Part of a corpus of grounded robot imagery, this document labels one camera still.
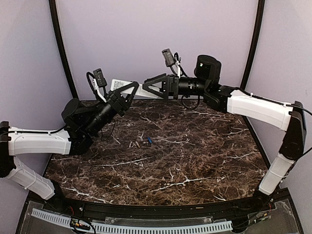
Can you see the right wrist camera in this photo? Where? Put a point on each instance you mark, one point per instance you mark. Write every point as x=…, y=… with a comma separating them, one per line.
x=168, y=56

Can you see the right black frame post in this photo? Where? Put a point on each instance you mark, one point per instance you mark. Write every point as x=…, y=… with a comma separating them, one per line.
x=254, y=43

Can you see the black frame post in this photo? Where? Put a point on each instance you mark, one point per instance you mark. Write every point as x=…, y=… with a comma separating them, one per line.
x=254, y=43
x=61, y=47

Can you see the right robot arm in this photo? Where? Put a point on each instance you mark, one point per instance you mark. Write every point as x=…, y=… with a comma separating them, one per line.
x=234, y=100

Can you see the white slotted cable duct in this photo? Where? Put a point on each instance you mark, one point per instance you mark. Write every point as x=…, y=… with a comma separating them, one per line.
x=101, y=228

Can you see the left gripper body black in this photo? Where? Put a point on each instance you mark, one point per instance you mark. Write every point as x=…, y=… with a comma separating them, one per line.
x=118, y=106

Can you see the black front rail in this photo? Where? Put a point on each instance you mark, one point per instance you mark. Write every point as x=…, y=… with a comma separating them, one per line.
x=236, y=210

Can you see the left black frame post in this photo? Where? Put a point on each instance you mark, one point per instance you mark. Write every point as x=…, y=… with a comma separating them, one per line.
x=61, y=47

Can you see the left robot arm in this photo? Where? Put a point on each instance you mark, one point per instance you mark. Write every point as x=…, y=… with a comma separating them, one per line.
x=82, y=123

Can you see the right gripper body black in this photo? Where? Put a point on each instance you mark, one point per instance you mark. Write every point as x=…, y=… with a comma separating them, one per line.
x=174, y=84

